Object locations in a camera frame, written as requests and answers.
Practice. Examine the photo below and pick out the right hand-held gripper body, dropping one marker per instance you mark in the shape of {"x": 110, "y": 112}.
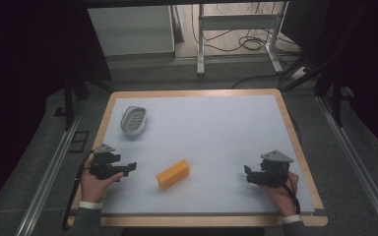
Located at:
{"x": 274, "y": 168}

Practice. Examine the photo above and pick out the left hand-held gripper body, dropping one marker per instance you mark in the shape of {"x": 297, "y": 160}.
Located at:
{"x": 103, "y": 164}

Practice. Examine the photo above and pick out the orange soap bar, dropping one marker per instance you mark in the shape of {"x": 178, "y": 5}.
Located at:
{"x": 173, "y": 174}

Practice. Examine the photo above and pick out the grey soap dish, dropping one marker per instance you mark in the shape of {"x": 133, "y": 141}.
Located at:
{"x": 134, "y": 120}

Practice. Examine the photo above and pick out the person's left hand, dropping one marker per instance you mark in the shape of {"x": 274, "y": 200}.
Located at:
{"x": 93, "y": 187}

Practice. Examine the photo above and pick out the person's right hand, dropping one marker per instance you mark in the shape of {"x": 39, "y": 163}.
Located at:
{"x": 283, "y": 196}

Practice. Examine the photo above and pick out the white table mat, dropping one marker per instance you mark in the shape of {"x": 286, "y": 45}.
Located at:
{"x": 216, "y": 147}

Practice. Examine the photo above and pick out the black metal stand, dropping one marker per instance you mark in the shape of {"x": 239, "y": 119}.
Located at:
{"x": 336, "y": 98}
{"x": 68, "y": 105}

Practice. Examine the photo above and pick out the wooden table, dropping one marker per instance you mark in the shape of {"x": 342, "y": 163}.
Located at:
{"x": 193, "y": 92}

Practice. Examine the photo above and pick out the white power strip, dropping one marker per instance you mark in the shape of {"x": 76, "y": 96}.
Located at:
{"x": 298, "y": 73}

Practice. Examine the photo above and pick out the white cabinet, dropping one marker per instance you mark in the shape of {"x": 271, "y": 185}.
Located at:
{"x": 131, "y": 29}

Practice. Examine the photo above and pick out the black floor bracket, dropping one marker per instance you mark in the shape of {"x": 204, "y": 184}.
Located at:
{"x": 78, "y": 141}

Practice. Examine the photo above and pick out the aluminium floor rail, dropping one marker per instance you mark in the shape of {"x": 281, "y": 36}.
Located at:
{"x": 46, "y": 183}
{"x": 357, "y": 157}

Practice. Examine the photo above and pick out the white metal desk frame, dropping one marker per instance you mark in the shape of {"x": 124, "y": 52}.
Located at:
{"x": 239, "y": 22}

